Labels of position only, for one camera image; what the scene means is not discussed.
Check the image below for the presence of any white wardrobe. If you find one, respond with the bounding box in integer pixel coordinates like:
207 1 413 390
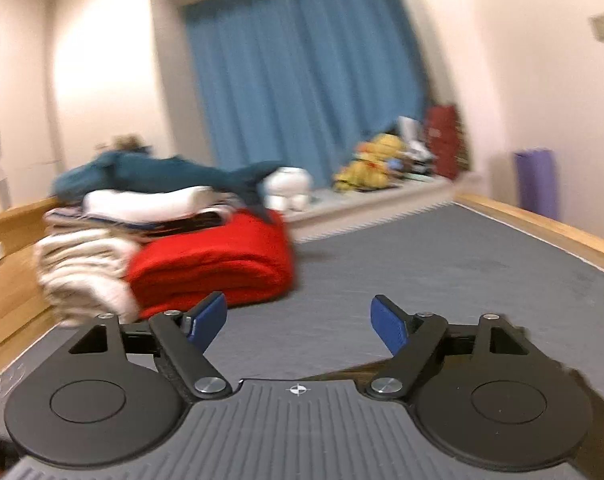
0 0 59 217

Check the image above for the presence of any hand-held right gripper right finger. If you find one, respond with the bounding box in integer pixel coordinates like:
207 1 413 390
367 294 530 403

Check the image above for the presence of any red cushion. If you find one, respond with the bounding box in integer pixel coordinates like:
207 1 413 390
424 105 471 181

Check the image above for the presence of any blue curtain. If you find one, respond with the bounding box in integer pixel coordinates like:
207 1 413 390
184 0 431 192

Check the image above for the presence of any white pillow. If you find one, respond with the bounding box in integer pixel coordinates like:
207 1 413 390
82 186 218 216

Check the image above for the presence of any navy star-print blanket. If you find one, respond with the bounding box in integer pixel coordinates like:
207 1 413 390
44 202 243 237

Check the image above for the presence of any yellow bear plush toy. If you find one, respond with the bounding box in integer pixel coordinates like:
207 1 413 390
372 133 409 159

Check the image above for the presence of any blue shark plush toy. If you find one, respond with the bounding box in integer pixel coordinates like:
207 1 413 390
52 147 284 221

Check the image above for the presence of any red folded blanket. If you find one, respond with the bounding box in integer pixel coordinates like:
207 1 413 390
127 210 296 321

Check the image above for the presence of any white plush toy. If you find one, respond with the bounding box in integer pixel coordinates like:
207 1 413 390
264 166 313 211

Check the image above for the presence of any wooden bed frame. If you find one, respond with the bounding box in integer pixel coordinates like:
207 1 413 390
0 194 604 386

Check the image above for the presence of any white folded blanket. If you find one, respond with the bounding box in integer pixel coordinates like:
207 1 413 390
34 229 143 329

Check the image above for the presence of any purple mat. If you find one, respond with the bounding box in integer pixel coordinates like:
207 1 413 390
513 148 561 221

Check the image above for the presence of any white window ledge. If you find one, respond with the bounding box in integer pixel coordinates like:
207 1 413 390
282 172 483 244

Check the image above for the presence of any yellow orange plush toy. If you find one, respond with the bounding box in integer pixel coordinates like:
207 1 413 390
334 149 392 192

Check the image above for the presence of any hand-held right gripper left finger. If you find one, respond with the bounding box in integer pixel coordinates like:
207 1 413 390
69 291 233 403

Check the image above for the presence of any brown plush toy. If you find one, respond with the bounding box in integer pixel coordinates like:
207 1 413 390
99 134 153 154

